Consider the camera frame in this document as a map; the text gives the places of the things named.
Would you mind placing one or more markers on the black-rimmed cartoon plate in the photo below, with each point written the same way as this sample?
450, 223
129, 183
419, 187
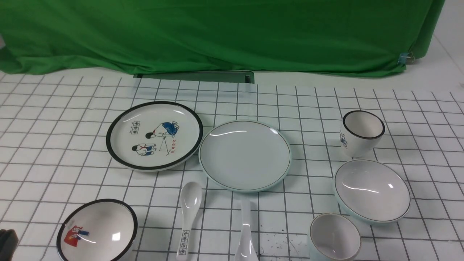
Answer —
154, 136

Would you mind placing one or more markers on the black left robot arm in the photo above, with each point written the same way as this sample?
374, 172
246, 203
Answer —
8, 244

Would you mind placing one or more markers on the pale blue plain plate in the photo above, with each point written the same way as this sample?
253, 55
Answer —
245, 156

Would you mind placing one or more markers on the pale blue small cup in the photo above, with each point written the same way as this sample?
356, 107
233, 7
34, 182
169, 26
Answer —
333, 237

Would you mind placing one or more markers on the plain white ceramic spoon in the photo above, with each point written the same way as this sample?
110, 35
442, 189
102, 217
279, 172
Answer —
245, 249

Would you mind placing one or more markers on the blue binder clip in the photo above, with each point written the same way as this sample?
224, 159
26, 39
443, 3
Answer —
406, 58

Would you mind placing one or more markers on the white spoon with characters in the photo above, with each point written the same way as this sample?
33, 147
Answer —
191, 198

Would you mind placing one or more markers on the green backdrop cloth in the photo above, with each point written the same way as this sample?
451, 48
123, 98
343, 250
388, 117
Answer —
342, 37

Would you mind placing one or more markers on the pale blue shallow bowl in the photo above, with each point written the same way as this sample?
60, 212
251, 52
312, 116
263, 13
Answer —
371, 192

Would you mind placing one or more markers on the black-rimmed cartoon bowl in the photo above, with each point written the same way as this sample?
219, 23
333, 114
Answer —
101, 230

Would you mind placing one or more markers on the white grid tablecloth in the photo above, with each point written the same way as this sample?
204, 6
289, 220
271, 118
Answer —
123, 169

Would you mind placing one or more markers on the black-rimmed white cup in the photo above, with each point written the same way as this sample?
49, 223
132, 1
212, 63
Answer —
360, 132

